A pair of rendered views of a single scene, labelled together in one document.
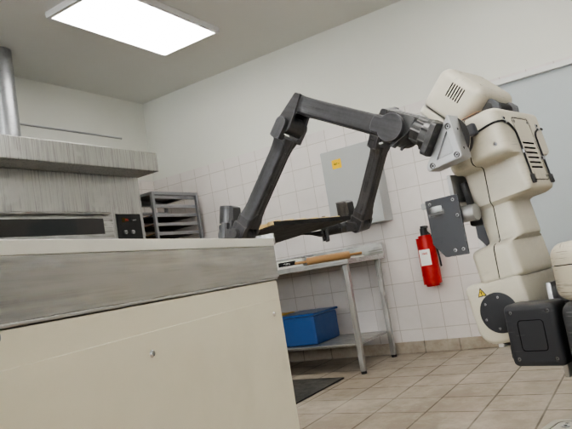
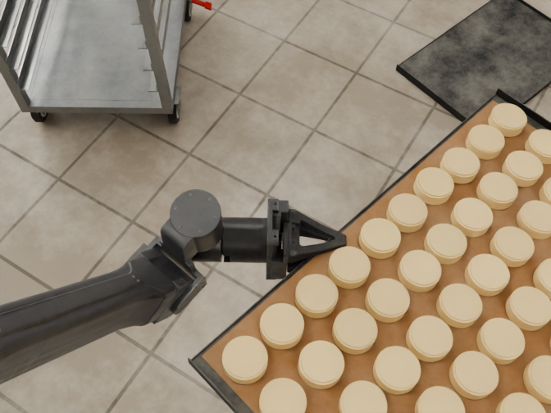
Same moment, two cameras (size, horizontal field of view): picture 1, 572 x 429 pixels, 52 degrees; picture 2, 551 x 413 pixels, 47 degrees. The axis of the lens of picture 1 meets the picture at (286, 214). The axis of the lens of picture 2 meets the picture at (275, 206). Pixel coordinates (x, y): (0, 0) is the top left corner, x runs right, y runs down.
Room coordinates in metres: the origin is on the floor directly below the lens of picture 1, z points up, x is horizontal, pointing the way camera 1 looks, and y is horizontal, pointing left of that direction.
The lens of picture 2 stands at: (2.05, -0.16, 1.70)
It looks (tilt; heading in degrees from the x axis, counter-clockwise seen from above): 60 degrees down; 90
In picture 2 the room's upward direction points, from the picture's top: straight up
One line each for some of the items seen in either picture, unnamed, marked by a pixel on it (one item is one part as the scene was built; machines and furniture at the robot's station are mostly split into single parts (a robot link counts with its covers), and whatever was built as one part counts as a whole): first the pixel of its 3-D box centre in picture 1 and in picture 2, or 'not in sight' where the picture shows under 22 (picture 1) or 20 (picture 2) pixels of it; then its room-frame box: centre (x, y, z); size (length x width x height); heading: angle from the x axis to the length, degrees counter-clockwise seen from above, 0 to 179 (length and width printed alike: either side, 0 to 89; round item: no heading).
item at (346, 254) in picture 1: (328, 258); not in sight; (4.88, -0.29, 0.91); 0.56 x 0.06 x 0.06; 87
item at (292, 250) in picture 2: not in sight; (307, 244); (2.08, 0.20, 0.98); 0.09 x 0.07 x 0.07; 0
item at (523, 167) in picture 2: not in sight; (522, 168); (2.38, 0.32, 0.99); 0.05 x 0.05 x 0.02
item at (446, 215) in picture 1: (471, 214); not in sight; (1.67, -0.52, 0.93); 0.28 x 0.16 x 0.22; 135
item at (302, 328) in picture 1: (309, 326); not in sight; (5.17, -0.04, 0.36); 0.46 x 0.38 x 0.26; 151
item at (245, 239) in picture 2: not in sight; (252, 239); (2.01, 0.20, 1.00); 0.07 x 0.07 x 0.10; 0
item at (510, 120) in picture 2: not in sight; (507, 120); (2.37, 0.41, 0.98); 0.05 x 0.05 x 0.02
